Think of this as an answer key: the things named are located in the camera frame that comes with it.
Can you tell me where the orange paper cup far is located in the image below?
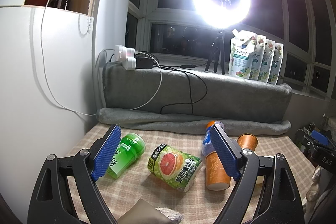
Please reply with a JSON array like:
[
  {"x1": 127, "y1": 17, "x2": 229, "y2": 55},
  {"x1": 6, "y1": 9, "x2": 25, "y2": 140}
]
[{"x1": 237, "y1": 134, "x2": 258, "y2": 152}]

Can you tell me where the white power strip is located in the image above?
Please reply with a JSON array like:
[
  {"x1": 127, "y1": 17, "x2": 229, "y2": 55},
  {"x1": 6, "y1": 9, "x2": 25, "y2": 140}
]
[{"x1": 114, "y1": 45, "x2": 138, "y2": 71}]

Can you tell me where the orange paper cup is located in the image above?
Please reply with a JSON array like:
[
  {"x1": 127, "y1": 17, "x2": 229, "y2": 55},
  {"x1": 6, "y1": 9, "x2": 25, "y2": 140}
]
[
  {"x1": 206, "y1": 152, "x2": 231, "y2": 191},
  {"x1": 237, "y1": 134, "x2": 258, "y2": 152}
]

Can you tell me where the black tripod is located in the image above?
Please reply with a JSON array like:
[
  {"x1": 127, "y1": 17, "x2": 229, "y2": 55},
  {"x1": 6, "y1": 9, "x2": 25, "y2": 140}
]
[{"x1": 205, "y1": 31, "x2": 225, "y2": 75}]

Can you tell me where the green plastic cup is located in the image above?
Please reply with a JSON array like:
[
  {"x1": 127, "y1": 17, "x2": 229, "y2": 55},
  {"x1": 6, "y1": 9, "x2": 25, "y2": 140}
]
[{"x1": 106, "y1": 133, "x2": 146, "y2": 179}]

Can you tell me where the grapefruit print cup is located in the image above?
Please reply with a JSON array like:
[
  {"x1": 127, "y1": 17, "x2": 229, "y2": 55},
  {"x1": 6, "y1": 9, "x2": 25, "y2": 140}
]
[{"x1": 147, "y1": 143, "x2": 203, "y2": 192}]

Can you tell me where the grey blanket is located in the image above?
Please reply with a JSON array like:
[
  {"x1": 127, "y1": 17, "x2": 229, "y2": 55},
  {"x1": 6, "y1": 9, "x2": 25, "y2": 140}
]
[{"x1": 97, "y1": 63, "x2": 292, "y2": 136}]

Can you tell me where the dark glass bottle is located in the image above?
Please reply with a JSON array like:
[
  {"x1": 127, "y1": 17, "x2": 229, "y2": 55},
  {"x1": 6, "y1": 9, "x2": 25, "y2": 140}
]
[{"x1": 60, "y1": 0, "x2": 71, "y2": 10}]

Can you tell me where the white cabinet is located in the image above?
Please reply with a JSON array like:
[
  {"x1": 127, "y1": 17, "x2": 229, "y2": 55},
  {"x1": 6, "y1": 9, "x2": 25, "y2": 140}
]
[{"x1": 1, "y1": 0, "x2": 98, "y2": 223}]

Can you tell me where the black cable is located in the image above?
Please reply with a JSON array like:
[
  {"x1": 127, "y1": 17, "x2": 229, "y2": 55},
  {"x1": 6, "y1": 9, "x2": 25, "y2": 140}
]
[{"x1": 139, "y1": 50, "x2": 209, "y2": 115}]

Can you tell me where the white cable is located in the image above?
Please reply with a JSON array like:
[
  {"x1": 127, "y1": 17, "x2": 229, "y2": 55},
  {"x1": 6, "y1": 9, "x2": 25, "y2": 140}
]
[{"x1": 39, "y1": 0, "x2": 163, "y2": 117}]

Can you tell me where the orange paper cup near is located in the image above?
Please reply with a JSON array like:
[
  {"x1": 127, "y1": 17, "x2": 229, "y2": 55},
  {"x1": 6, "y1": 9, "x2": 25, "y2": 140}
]
[{"x1": 206, "y1": 152, "x2": 231, "y2": 191}]

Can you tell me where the blue label plastic bottle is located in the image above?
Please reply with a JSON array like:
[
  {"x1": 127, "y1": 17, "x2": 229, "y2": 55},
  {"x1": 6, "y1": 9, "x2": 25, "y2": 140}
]
[{"x1": 202, "y1": 121, "x2": 224, "y2": 157}]

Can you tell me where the refill pouch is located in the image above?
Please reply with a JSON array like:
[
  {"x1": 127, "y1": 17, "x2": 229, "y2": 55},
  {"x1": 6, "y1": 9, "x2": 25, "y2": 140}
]
[
  {"x1": 249, "y1": 35, "x2": 266, "y2": 80},
  {"x1": 228, "y1": 29, "x2": 257, "y2": 79},
  {"x1": 258, "y1": 39, "x2": 276, "y2": 83},
  {"x1": 268, "y1": 43, "x2": 284, "y2": 85}
]

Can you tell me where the checkered tablecloth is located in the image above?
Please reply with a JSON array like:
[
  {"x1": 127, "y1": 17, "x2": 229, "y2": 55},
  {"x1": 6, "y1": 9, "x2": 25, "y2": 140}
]
[{"x1": 66, "y1": 123, "x2": 315, "y2": 223}]

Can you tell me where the ring light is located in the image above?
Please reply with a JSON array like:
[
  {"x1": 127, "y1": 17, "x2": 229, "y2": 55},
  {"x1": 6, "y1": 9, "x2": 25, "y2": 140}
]
[{"x1": 192, "y1": 0, "x2": 251, "y2": 30}]

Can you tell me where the black power adapter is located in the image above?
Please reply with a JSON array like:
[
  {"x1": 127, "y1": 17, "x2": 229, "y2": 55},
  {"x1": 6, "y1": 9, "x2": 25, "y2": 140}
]
[{"x1": 135, "y1": 56, "x2": 153, "y2": 69}]

